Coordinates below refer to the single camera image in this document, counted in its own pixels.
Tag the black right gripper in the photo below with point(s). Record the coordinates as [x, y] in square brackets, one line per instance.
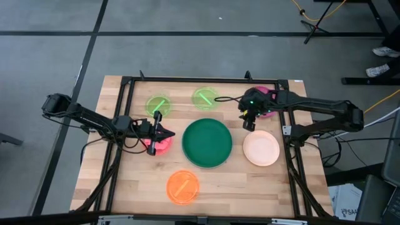
[257, 104]

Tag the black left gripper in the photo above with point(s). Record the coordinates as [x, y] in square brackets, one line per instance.
[144, 128]

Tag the translucent pink red small plate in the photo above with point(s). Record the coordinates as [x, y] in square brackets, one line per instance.
[164, 146]

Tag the magenta small plate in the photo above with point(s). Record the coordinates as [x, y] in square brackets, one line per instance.
[264, 90]

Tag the translucent light green small plate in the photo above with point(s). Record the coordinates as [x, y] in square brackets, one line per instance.
[151, 104]
[200, 103]

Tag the peach plastic plate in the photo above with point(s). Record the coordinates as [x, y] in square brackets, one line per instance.
[261, 148]

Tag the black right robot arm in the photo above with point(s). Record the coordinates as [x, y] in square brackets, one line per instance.
[312, 104]

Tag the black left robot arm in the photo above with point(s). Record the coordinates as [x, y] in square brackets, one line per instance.
[87, 117]

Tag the large dark green plate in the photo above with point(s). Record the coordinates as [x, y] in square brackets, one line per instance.
[206, 143]

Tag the translucent orange small plate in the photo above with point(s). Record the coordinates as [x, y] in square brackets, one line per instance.
[175, 193]

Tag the black tripod stand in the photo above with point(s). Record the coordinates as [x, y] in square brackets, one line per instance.
[314, 27]

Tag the black desk foot bar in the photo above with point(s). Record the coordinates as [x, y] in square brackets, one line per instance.
[368, 81]

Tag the person's white shoe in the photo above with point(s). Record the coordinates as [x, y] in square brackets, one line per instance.
[376, 71]
[386, 51]

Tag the white cardboard box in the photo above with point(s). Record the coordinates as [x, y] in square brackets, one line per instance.
[345, 200]

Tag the black horizontal metal beam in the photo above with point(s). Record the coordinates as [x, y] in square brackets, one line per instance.
[47, 218]

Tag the dark grey furniture foot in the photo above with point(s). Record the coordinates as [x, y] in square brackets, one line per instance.
[11, 139]

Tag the grey monitor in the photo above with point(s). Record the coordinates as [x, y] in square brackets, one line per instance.
[393, 156]

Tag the person's leg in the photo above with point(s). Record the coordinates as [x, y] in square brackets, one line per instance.
[394, 40]

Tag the black laptop keyboard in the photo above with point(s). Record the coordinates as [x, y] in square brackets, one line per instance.
[394, 207]

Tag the white metal frame bracket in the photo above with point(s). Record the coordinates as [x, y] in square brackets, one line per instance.
[287, 130]

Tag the black aluminium table frame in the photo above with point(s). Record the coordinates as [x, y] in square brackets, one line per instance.
[203, 79]

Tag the silver metal bracket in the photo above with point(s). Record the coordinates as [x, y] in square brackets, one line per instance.
[111, 219]
[289, 222]

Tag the black desk leg frame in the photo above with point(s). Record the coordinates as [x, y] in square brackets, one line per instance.
[376, 15]

